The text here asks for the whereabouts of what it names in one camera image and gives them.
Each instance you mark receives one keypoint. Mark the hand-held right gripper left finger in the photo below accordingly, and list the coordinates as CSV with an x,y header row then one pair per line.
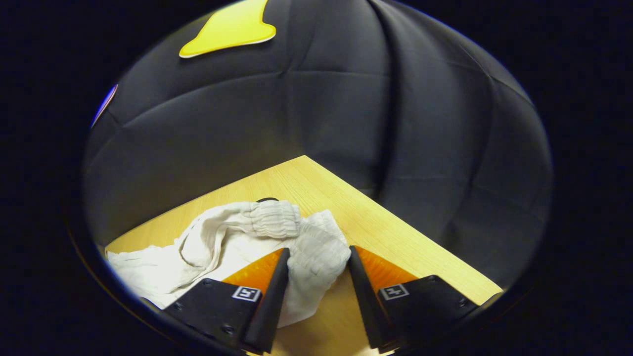
x,y
272,301

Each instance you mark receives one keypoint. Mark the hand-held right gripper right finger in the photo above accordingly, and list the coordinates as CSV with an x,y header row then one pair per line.
x,y
366,301

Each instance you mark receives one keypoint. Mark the white jeans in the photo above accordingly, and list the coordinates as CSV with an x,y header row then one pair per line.
x,y
222,242

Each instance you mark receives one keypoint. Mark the black backdrop cloth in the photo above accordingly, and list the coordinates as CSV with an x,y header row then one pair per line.
x,y
346,99

